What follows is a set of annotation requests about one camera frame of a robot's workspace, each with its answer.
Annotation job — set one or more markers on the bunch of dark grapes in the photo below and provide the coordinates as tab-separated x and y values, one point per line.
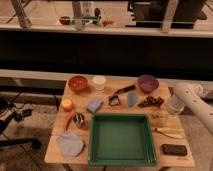
151	101

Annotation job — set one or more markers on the green plastic tray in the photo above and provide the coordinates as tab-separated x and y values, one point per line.
121	140

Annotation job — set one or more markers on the white cup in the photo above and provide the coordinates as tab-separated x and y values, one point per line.
99	82

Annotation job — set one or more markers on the grey blue cloth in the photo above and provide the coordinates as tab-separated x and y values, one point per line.
70	145

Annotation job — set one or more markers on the orange background object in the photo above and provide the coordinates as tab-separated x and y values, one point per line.
107	22

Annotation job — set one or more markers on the purple bowl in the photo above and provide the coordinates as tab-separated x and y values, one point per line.
147	83

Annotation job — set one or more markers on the light blue cup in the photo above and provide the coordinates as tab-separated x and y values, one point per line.
132	99

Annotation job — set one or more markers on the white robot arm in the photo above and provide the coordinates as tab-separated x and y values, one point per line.
189	94

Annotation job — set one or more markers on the wooden handled knife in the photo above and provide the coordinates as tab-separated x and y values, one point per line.
170	134

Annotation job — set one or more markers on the dark red background bowl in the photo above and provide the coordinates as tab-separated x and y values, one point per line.
64	20

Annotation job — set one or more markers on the metal striped cup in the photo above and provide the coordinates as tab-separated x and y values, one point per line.
79	119

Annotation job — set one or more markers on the red chili pepper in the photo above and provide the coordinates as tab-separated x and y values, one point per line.
68	118

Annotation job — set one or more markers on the black rectangular case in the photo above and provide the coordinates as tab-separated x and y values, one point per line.
172	149

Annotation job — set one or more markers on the blue sponge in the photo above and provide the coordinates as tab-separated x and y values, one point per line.
94	105

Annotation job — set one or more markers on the green background object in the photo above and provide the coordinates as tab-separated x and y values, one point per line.
90	20

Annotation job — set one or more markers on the yellow orange fruit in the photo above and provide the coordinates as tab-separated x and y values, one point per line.
67	104

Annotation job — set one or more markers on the wooden table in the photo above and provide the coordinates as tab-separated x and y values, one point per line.
171	123

